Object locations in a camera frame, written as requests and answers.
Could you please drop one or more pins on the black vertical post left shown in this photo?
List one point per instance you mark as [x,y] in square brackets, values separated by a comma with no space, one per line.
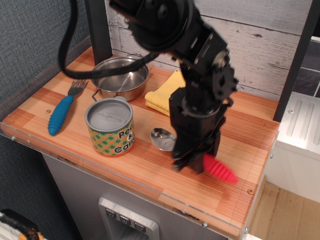
[99,30]

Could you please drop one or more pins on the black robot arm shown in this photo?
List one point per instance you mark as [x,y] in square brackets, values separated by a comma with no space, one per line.
[175,27]

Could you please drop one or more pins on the stainless steel pot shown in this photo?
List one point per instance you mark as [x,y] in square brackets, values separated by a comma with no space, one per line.
[129,85]

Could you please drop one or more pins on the white toy sink unit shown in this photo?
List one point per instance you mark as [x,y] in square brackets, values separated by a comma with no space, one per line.
[294,161]

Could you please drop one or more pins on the grey toy dispenser panel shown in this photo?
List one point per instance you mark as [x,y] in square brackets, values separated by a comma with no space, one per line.
[122,223]

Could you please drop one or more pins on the red handled metal spoon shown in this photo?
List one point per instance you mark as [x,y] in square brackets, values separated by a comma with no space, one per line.
[165,141]

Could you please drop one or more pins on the peas and carrots toy can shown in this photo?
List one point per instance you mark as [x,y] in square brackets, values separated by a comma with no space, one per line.
[111,126]

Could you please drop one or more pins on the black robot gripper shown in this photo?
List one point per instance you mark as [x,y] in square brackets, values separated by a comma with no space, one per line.
[197,121]

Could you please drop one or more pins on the black vertical post right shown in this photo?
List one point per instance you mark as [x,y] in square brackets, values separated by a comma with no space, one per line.
[297,61]

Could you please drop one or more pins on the blue handled metal fork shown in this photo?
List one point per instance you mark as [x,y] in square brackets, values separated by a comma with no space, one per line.
[59,114]

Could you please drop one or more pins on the folded yellow napkin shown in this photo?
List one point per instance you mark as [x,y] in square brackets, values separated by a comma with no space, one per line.
[162,97]

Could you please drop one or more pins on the black vertical post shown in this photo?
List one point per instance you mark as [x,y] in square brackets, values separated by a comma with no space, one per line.
[99,30]
[297,61]

